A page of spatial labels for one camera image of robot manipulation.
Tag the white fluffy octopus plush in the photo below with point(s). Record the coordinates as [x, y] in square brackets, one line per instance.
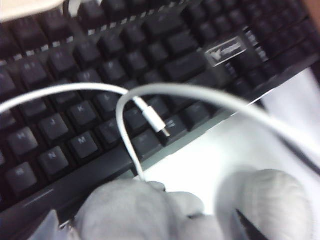
[140, 212]

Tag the black mechanical keyboard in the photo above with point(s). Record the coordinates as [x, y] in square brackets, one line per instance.
[150, 50]

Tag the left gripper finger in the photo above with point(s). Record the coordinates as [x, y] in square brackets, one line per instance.
[48, 227]

